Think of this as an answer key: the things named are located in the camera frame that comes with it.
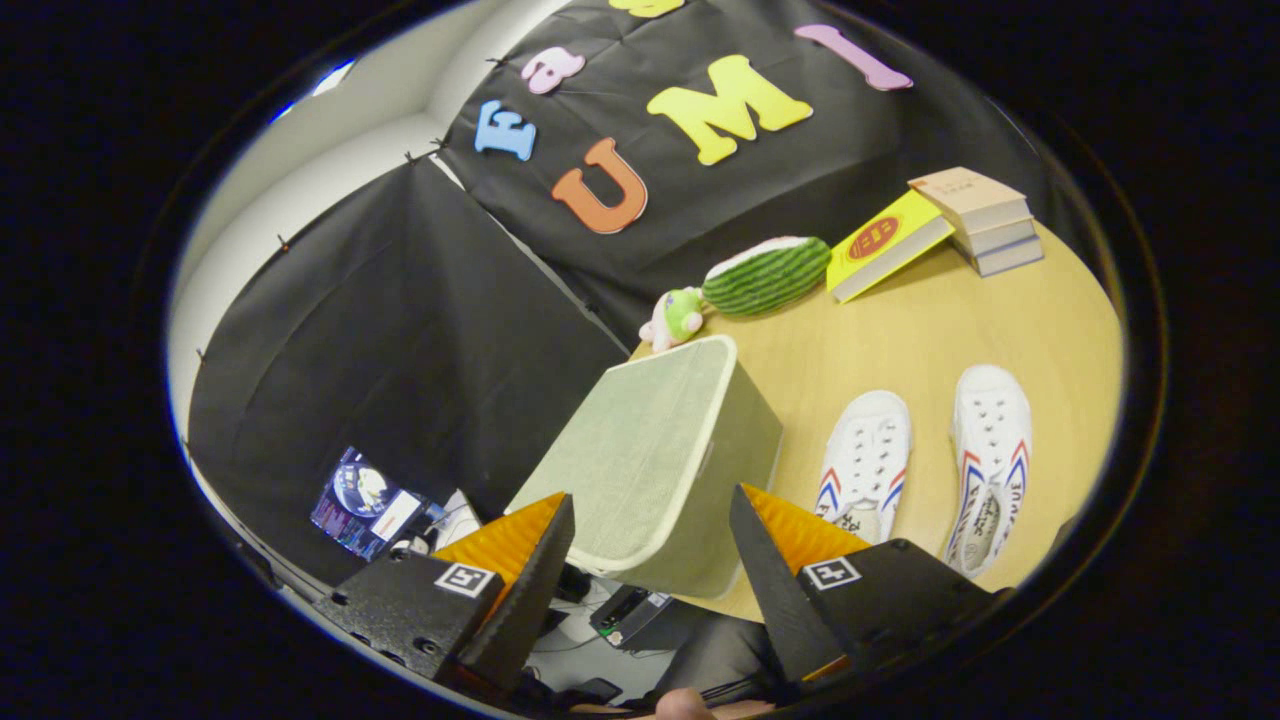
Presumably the thick tan cover book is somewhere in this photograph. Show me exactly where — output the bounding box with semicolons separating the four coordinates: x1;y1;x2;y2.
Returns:
908;166;1031;236

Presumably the white side table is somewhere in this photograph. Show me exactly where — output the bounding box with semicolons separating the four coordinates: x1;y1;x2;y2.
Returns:
432;488;483;551

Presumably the green fabric storage box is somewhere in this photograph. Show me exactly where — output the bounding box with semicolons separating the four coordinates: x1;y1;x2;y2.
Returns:
505;335;786;601

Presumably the white shoe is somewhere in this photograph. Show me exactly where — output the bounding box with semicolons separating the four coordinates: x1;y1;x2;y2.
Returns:
815;390;913;546
944;364;1033;581

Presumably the grey cover book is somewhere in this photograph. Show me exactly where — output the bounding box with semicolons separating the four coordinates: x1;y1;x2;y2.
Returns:
965;238;1045;278

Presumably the cream paperback book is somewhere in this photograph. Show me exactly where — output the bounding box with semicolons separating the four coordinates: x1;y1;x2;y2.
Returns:
950;218;1037;258

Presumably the watermelon slice plush cushion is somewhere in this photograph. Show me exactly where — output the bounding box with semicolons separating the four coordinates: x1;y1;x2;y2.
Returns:
702;236;833;317

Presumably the pink and green plush toy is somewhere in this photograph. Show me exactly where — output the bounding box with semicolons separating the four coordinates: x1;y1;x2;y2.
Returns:
640;287;706;353

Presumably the yellow book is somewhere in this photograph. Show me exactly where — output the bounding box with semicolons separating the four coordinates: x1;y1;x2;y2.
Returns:
826;188;956;304

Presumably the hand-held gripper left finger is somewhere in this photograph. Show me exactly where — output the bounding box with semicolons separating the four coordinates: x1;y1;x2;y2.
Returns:
312;492;577;696

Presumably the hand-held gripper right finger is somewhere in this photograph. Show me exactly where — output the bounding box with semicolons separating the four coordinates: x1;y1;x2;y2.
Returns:
728;484;1001;691

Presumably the dark electronic device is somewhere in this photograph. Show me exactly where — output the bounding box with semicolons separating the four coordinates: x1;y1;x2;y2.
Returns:
590;585;676;651

